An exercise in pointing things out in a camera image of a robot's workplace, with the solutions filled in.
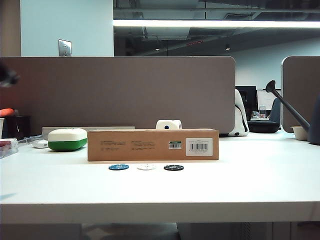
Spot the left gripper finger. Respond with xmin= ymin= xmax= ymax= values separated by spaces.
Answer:
xmin=0 ymin=63 xmax=21 ymax=88

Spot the black poker chip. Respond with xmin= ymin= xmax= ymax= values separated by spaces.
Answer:
xmin=163 ymin=163 xmax=185 ymax=172

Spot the clear plastic box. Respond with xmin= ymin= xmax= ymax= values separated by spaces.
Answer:
xmin=0 ymin=138 xmax=20 ymax=160

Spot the blue poker chip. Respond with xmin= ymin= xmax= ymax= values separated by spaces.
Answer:
xmin=108 ymin=163 xmax=130 ymax=172

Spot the brown cardboard box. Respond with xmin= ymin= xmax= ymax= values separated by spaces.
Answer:
xmin=87 ymin=128 xmax=220 ymax=162

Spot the white poker chip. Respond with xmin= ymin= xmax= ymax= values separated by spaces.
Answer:
xmin=136 ymin=163 xmax=157 ymax=172

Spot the orange object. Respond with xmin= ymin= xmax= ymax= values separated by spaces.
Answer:
xmin=0 ymin=108 xmax=16 ymax=118

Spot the dark container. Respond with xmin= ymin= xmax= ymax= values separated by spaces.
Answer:
xmin=4 ymin=114 xmax=32 ymax=140

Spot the clear plastic bar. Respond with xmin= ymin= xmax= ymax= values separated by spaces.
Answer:
xmin=17 ymin=134 xmax=43 ymax=145

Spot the small white earbuds case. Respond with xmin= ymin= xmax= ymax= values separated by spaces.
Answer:
xmin=31 ymin=139 xmax=50 ymax=149

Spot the white and green case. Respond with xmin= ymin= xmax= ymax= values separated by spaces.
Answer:
xmin=47 ymin=127 xmax=88 ymax=152

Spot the wide grey desk partition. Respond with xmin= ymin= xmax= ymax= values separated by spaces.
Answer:
xmin=0 ymin=56 xmax=237 ymax=137

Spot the white die with blue dot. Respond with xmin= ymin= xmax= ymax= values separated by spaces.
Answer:
xmin=155 ymin=119 xmax=183 ymax=131

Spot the long ceiling light strip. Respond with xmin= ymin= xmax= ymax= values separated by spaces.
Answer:
xmin=112 ymin=19 xmax=320 ymax=29

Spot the white and black plush toy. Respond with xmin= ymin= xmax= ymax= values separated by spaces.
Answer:
xmin=228 ymin=88 xmax=250 ymax=137

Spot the black monitor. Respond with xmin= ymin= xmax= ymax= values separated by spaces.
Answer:
xmin=235 ymin=85 xmax=258 ymax=121

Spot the monitor with white screen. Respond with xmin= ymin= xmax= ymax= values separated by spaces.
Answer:
xmin=256 ymin=89 xmax=283 ymax=111

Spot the black round cushion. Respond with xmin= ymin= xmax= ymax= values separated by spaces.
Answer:
xmin=247 ymin=120 xmax=281 ymax=134

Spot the seated person in grey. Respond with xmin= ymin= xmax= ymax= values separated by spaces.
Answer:
xmin=268 ymin=97 xmax=283 ymax=123

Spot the narrow grey desk partition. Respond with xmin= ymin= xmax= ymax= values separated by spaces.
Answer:
xmin=281 ymin=55 xmax=320 ymax=133

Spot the white paper bowl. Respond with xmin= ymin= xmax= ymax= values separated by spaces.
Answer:
xmin=290 ymin=125 xmax=311 ymax=141

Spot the grey watering can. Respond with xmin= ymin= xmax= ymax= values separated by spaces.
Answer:
xmin=265 ymin=79 xmax=320 ymax=146

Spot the metal wall switch plate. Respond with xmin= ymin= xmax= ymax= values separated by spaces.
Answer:
xmin=58 ymin=39 xmax=73 ymax=57

